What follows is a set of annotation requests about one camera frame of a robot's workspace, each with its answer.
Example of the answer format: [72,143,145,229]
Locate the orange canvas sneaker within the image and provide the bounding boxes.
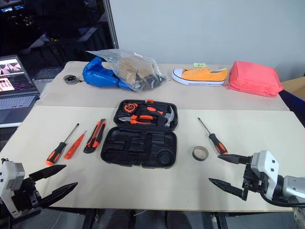
[172,67,229,87]

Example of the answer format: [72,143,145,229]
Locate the orange black handled screwdriver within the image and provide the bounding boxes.
[197,117,229,156]
[45,123,80,167]

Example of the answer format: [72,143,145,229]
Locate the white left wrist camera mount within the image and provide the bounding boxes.
[0,158,26,219]

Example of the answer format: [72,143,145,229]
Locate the grey metal post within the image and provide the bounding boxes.
[104,0,120,50]

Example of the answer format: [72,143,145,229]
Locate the black tool case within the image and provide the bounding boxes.
[100,99,179,169]

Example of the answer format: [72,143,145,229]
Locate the dark rounded shape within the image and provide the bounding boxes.
[165,210,193,229]

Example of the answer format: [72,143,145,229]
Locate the red fabric pouch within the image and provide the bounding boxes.
[225,61,285,98]

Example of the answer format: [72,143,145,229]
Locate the dark background keyboard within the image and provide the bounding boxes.
[32,67,64,81]

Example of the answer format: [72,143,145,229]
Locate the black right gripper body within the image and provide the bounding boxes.
[241,163,269,201]

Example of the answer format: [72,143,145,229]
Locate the orange handled pliers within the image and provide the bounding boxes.
[117,114,156,125]

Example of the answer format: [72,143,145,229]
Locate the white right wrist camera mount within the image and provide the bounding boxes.
[251,150,280,201]

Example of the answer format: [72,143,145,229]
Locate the black table frame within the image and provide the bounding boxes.
[80,208,101,229]

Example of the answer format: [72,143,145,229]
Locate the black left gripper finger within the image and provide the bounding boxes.
[38,182,79,209]
[29,164,67,181]

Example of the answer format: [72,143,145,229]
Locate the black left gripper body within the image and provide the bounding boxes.
[11,177,43,212]

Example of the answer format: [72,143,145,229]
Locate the orange black utility knife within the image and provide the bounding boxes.
[83,118,107,154]

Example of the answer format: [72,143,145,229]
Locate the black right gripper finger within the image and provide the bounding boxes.
[217,154,253,165]
[208,177,244,199]

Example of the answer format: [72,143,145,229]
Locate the claw hammer orange black handle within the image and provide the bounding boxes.
[139,104,177,127]

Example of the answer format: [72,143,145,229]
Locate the clear plastic bag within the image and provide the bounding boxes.
[85,49,167,92]

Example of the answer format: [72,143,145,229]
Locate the brown cardboard box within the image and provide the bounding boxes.
[118,57,154,83]

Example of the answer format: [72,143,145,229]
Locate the open laptop computer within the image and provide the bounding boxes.
[0,54,41,128]

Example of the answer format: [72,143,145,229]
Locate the grey tape roll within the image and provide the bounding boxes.
[192,146,210,162]

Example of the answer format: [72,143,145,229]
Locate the orange black tape measure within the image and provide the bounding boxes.
[122,102,139,114]

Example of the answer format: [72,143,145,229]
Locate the brown cardboard carton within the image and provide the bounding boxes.
[281,76,305,94]

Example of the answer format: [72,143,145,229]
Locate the orange test pen screwdriver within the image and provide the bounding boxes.
[64,130,88,160]

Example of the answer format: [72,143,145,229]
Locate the blue plastic bag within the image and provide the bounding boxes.
[82,56,134,92]

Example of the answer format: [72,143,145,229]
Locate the round metal reel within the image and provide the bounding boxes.
[62,74,83,85]

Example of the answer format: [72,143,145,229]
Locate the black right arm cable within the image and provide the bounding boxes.
[259,190,305,208]

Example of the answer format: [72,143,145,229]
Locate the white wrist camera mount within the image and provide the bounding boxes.
[251,150,280,201]
[0,158,26,219]

